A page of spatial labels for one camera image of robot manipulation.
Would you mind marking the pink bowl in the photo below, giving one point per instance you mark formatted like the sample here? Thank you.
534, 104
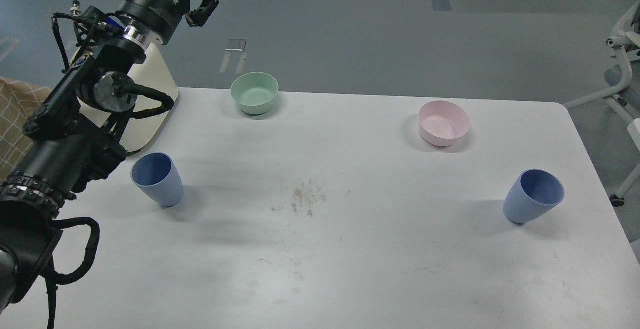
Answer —
443, 123

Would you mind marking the checkered beige cloth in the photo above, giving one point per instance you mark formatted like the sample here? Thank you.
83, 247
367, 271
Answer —
18, 101

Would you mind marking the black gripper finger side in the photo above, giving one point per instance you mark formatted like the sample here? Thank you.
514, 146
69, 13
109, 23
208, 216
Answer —
198, 17

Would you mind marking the blue cup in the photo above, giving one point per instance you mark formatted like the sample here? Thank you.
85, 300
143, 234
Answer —
158, 178
533, 194

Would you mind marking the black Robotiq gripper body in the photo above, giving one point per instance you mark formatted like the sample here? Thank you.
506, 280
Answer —
161, 17

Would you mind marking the white chair frame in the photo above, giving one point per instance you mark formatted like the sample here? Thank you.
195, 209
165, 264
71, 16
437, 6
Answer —
623, 41

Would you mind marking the green bowl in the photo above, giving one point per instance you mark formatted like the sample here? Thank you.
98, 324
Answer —
255, 93

